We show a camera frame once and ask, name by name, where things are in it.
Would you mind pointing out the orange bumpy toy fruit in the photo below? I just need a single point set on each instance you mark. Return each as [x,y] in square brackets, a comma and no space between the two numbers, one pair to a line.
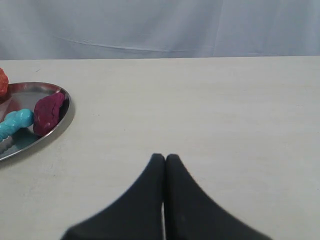
[4,83]

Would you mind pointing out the white backdrop curtain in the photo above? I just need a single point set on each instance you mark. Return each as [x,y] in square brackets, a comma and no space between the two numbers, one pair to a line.
[130,29]

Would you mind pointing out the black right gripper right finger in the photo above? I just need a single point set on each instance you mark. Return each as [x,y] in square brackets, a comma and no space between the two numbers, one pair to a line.
[190,214]

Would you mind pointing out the round steel plate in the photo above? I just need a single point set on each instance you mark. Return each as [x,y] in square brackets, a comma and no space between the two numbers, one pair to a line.
[25,95]

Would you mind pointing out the magenta toy fruit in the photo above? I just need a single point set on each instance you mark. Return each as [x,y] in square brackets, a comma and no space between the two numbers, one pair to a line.
[46,113]

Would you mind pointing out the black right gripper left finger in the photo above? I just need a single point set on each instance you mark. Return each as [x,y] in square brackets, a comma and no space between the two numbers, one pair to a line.
[136,215]

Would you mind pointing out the small cyan toy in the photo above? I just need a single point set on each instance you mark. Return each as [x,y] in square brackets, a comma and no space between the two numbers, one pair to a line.
[14,121]

